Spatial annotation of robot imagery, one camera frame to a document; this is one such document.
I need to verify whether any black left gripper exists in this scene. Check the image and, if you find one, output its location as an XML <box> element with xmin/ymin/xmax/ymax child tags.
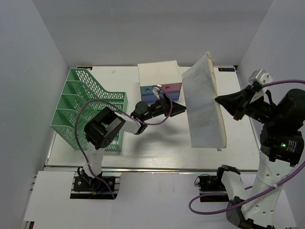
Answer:
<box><xmin>142</xmin><ymin>94</ymin><xmax>186</xmax><ymax>121</ymax></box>

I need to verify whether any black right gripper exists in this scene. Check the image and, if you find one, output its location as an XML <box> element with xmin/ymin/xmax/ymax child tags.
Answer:
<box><xmin>215</xmin><ymin>83</ymin><xmax>281</xmax><ymax>124</ymax></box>

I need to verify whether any pink drawer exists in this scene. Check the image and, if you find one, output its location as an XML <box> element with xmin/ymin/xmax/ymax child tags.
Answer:
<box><xmin>161</xmin><ymin>82</ymin><xmax>182</xmax><ymax>94</ymax></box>

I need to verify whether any purple-blue wide drawer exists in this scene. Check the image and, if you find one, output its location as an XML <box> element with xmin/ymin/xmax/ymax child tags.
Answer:
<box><xmin>141</xmin><ymin>92</ymin><xmax>180</xmax><ymax>103</ymax></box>

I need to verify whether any light blue drawer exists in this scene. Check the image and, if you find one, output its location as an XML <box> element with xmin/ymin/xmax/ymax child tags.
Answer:
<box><xmin>140</xmin><ymin>85</ymin><xmax>153</xmax><ymax>95</ymax></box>

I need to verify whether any clear document folder with papers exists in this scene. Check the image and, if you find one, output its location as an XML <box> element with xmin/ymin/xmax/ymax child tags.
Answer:
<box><xmin>182</xmin><ymin>52</ymin><xmax>227</xmax><ymax>150</ymax></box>

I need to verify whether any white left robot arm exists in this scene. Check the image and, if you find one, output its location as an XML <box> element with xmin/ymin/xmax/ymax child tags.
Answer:
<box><xmin>83</xmin><ymin>97</ymin><xmax>186</xmax><ymax>190</ymax></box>

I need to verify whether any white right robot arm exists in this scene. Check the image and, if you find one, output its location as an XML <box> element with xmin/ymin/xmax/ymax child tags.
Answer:
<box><xmin>215</xmin><ymin>86</ymin><xmax>305</xmax><ymax>229</ymax></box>

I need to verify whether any cream drawer cabinet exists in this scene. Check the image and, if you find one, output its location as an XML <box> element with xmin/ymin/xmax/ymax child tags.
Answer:
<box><xmin>138</xmin><ymin>60</ymin><xmax>182</xmax><ymax>86</ymax></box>

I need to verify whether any green file organizer rack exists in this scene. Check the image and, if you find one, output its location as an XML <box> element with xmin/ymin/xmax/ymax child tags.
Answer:
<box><xmin>49</xmin><ymin>68</ymin><xmax>128</xmax><ymax>152</ymax></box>

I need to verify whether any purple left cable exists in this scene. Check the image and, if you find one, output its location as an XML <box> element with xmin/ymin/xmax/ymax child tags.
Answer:
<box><xmin>75</xmin><ymin>92</ymin><xmax>173</xmax><ymax>200</ymax></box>

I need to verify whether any purple cable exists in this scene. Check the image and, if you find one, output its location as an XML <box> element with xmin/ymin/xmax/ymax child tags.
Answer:
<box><xmin>189</xmin><ymin>80</ymin><xmax>305</xmax><ymax>215</ymax></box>
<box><xmin>75</xmin><ymin>92</ymin><xmax>173</xmax><ymax>200</ymax></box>

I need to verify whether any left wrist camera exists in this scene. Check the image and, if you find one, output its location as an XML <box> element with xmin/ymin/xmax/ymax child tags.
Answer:
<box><xmin>152</xmin><ymin>84</ymin><xmax>164</xmax><ymax>100</ymax></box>

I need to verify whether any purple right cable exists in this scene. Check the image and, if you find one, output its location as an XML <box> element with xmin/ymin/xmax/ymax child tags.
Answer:
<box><xmin>189</xmin><ymin>80</ymin><xmax>305</xmax><ymax>215</ymax></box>

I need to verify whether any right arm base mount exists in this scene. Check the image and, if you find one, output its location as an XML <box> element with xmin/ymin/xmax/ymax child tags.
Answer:
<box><xmin>194</xmin><ymin>174</ymin><xmax>229</xmax><ymax>203</ymax></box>

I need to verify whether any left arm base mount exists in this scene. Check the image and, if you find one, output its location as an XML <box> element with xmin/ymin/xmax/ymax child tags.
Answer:
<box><xmin>70</xmin><ymin>167</ymin><xmax>121</xmax><ymax>200</ymax></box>

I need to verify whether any aluminium table edge rail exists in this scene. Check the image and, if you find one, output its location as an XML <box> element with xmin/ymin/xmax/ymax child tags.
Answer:
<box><xmin>44</xmin><ymin>166</ymin><xmax>263</xmax><ymax>174</ymax></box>

